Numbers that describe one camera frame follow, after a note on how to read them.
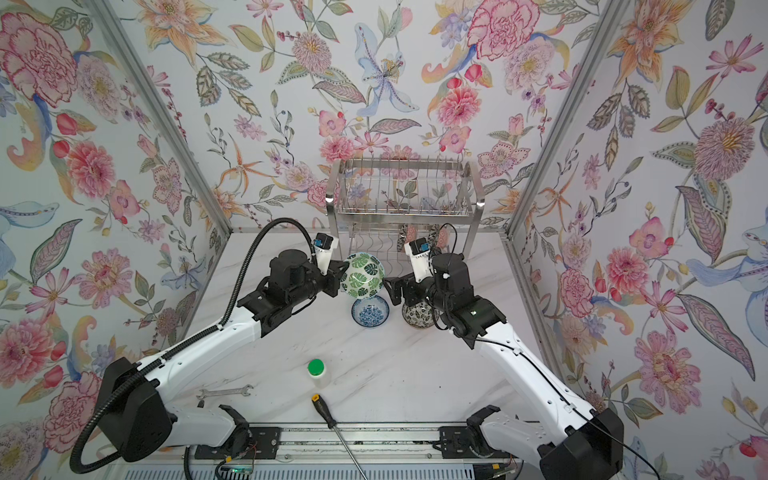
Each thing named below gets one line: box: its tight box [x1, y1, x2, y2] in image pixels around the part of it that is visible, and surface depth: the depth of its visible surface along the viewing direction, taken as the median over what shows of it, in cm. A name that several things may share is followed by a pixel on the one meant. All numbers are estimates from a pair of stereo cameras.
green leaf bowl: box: [340, 252, 385, 299], surface depth 82 cm
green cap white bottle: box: [307, 358, 331, 389], surface depth 78 cm
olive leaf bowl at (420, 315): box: [402, 300, 435, 328], surface depth 97 cm
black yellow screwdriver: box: [311, 393, 366, 480], surface depth 79 cm
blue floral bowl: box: [351, 295, 390, 328], surface depth 97 cm
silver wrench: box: [196, 384, 254, 400], surface depth 84 cm
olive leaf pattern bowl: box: [397, 224, 408, 252], surface depth 116 cm
